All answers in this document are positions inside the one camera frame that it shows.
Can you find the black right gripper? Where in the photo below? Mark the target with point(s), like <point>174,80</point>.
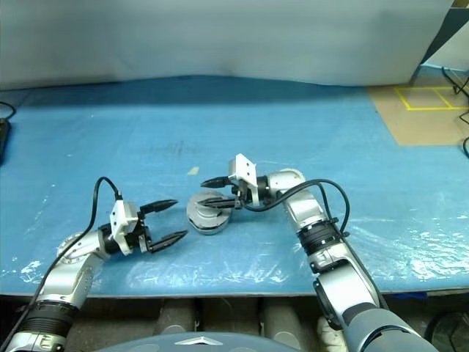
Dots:
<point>244,195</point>

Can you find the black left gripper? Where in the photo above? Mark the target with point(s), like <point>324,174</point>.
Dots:
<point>142,234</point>

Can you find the finned grey motor end cap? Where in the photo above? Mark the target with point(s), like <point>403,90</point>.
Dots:
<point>199,212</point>

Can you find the silver motor stator housing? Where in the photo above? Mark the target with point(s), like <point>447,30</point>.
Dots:
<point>212,226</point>

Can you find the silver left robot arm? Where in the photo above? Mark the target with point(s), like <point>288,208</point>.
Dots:
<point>73,253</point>

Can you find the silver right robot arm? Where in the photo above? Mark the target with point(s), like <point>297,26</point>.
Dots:
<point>304,205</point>

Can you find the tan tape scrap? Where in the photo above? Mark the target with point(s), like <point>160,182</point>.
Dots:
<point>193,170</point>

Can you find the blue table mat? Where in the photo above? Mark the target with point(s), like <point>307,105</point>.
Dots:
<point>256,128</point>

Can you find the grey rounded cylinder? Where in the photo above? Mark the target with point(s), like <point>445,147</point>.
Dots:
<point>177,319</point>
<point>286,319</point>

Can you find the grey robot torso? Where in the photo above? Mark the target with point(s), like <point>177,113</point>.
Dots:
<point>165,344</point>

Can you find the white backdrop sheet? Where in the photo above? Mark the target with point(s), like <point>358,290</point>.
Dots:
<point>220,36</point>

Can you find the small white rounded part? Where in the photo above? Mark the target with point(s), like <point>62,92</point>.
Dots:
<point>328,333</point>

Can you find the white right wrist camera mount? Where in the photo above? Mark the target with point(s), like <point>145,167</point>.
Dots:
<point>243,166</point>

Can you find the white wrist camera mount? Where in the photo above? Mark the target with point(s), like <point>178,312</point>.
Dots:
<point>243,166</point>
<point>119,220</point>

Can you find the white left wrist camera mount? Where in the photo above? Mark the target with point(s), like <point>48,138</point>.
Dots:
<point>119,220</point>

